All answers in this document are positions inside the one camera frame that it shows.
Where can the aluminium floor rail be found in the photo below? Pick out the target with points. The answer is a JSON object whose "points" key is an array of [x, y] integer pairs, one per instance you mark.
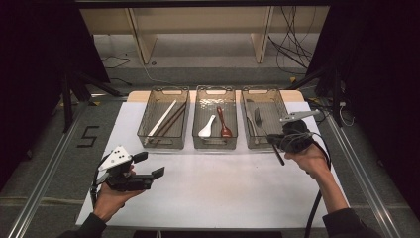
{"points": [[43, 185], [363, 172]]}

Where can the person's right hand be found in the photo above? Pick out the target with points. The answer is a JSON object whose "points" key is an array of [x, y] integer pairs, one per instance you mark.
{"points": [[313, 160]]}

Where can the silver metal knife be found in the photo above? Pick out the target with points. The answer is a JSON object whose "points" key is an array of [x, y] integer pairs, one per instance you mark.
{"points": [[252, 130]]}

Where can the black metal stand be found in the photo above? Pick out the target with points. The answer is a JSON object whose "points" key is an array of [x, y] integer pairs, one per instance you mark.
{"points": [[336, 99], [67, 109]]}

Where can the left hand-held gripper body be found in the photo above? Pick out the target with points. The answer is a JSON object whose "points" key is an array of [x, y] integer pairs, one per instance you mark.
{"points": [[115, 158]]}

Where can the person's left hand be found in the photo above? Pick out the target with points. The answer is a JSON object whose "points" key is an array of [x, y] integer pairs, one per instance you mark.
{"points": [[110, 201]]}

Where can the red-brown wooden spoon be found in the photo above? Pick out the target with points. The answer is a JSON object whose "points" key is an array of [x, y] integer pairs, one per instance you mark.
{"points": [[226, 132]]}

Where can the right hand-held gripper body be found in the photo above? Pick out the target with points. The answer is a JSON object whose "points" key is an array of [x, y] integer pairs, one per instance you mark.
{"points": [[295, 135]]}

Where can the black curtain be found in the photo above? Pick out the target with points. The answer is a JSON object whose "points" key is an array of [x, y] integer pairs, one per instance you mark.
{"points": [[379, 66], [33, 66]]}

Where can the white ceramic spoon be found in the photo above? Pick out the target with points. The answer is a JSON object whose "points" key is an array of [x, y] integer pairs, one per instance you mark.
{"points": [[205, 132]]}

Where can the white table sheet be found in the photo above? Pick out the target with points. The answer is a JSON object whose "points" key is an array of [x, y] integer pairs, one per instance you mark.
{"points": [[214, 191]]}

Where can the white chopstick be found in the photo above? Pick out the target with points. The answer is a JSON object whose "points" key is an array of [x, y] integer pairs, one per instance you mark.
{"points": [[164, 118], [161, 116]]}

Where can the beige wooden desk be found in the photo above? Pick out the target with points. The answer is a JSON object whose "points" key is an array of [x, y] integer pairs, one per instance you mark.
{"points": [[198, 20]]}

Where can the smoky clear plastic bin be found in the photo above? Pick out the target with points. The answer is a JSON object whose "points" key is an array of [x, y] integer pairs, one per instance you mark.
{"points": [[214, 143], [178, 142], [274, 109]]}

